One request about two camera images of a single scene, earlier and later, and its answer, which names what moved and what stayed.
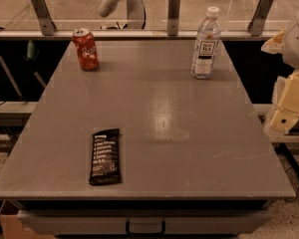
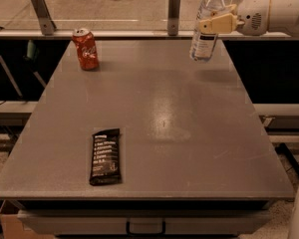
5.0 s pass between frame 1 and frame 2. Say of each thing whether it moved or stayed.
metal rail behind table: stayed
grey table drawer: stayed
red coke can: stayed
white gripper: moved
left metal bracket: stayed
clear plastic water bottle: moved
